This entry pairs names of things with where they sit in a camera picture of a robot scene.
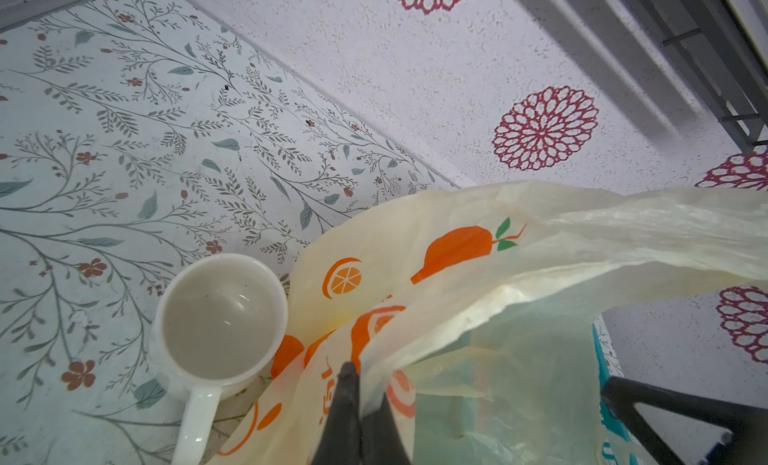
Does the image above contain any cream plastic bag orange print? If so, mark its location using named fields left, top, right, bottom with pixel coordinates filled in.
left=213, top=181, right=767, bottom=464

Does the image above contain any teal plastic basket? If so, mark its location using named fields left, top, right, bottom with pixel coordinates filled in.
left=590, top=323, right=637, bottom=465

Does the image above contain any white ceramic mug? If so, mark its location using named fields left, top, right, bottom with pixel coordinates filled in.
left=150, top=253, right=288, bottom=464

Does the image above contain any grey wall shelf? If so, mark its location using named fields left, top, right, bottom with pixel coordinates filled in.
left=623, top=0, right=767, bottom=155

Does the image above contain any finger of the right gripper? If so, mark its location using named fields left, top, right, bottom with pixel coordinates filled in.
left=599, top=374, right=768, bottom=465

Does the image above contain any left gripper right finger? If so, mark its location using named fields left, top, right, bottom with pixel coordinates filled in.
left=360, top=398, right=411, bottom=465

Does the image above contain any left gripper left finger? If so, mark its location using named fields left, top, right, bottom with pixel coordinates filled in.
left=311, top=362, right=361, bottom=465

